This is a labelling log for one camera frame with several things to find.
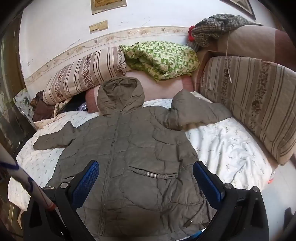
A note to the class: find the grey hooded quilted jacket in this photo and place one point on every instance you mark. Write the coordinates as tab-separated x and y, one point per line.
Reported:
138	150

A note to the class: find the plain brown cushion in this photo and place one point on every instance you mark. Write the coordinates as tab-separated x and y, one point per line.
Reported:
249	39

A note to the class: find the checked grey cloth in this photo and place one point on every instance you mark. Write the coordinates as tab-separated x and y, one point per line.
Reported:
215	27

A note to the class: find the dark clothes pile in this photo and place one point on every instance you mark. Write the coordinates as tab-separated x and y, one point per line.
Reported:
74	107

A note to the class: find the dark wooden cabinet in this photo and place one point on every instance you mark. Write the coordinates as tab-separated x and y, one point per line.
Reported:
11	104

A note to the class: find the green patterned blanket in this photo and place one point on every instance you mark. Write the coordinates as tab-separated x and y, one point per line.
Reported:
161	60

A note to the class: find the small orange object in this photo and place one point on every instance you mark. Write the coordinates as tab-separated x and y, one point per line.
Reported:
271	178

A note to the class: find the dark framed wall picture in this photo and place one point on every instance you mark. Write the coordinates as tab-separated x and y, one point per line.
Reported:
245	7

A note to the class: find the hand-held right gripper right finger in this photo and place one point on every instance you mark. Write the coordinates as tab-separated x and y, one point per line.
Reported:
208	185

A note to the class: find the red cloth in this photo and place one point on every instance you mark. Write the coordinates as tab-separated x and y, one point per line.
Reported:
190	30

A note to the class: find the silver foil bag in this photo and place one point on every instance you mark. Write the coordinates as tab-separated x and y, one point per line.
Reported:
22	99

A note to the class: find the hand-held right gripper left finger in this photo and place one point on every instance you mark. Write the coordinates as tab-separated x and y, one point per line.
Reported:
86	180

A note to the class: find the small striped floral cushion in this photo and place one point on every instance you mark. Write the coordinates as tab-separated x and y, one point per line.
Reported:
81	71

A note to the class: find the beige wall switch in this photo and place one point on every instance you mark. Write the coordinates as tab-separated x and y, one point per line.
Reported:
94	27
103	25

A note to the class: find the brown cloth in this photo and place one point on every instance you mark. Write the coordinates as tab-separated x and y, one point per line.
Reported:
42	109

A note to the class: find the white leaf-print bedsheet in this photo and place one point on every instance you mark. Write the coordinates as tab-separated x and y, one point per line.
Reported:
222	143

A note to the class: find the large striped floral cushion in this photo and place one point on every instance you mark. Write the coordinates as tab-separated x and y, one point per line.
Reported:
249	97

